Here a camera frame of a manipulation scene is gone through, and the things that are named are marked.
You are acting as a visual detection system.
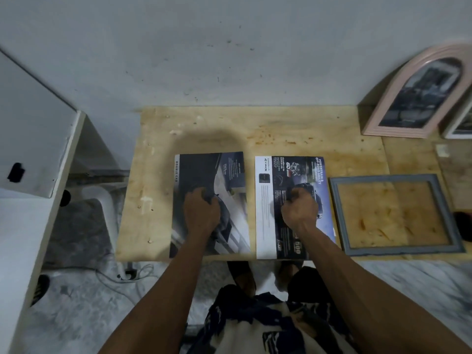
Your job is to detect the black shorts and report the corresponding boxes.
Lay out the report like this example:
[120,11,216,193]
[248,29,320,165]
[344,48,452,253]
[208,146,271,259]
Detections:
[287,266,334,308]

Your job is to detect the white panel board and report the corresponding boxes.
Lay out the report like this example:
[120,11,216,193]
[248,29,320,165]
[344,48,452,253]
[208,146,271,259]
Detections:
[0,49,81,199]

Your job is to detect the person's leg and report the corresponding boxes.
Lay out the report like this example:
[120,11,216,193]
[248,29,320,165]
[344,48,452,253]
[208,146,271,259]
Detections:
[226,261,257,298]
[277,260,302,292]

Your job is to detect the pink arched picture frame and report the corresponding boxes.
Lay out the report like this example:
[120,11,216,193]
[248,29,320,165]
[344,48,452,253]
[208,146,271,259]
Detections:
[361,44,472,139]

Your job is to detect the person's right forearm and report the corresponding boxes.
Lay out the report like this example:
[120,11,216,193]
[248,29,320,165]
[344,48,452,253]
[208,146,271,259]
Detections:
[293,222,472,354]

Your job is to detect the person's left forearm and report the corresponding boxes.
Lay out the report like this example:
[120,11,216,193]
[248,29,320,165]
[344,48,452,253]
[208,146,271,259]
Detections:
[98,231,219,354]

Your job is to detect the white desk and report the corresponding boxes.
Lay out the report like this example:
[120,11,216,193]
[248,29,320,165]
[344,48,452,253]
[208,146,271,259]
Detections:
[0,110,86,354]

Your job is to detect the dark printed car brochure page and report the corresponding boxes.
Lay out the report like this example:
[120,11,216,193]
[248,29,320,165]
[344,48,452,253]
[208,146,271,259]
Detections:
[255,156,337,260]

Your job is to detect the person's left hand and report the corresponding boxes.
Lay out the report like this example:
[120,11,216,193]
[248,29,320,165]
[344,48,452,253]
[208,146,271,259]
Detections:
[183,187,222,238]

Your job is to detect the black shoe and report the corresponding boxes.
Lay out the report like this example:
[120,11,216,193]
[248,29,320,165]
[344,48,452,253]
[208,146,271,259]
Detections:
[31,274,51,307]

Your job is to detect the white rectangular picture frame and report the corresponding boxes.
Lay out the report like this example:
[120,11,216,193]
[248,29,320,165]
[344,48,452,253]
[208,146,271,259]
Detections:
[442,103,472,140]

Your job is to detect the grey rectangular picture frame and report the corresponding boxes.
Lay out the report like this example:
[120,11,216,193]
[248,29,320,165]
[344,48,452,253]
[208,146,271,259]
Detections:
[328,174,466,257]

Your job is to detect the person's right leg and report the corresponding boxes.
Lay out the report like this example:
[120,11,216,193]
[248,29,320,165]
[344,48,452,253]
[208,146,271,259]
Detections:
[277,260,302,292]

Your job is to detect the black clip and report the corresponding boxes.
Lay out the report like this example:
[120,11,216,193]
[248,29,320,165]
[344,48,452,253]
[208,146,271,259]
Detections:
[7,163,25,183]

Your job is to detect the white plastic chair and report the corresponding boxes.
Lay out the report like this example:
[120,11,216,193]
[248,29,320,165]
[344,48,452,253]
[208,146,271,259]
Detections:
[67,181,128,279]

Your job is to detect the dark round object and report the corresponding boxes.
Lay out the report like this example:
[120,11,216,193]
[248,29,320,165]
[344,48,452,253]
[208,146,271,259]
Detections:
[453,211,472,242]

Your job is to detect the person's right hand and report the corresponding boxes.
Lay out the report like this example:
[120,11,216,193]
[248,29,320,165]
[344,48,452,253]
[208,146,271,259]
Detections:
[281,187,319,233]

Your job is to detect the grey white car brochure page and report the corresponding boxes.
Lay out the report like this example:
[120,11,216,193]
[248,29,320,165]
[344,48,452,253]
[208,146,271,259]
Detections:
[169,151,251,259]

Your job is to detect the white navy patterned shirt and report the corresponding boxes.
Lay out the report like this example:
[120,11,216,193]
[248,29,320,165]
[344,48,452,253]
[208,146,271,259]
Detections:
[187,284,359,354]

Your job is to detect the person's left leg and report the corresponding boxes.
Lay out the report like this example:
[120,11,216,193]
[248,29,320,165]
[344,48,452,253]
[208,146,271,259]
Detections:
[226,261,257,298]

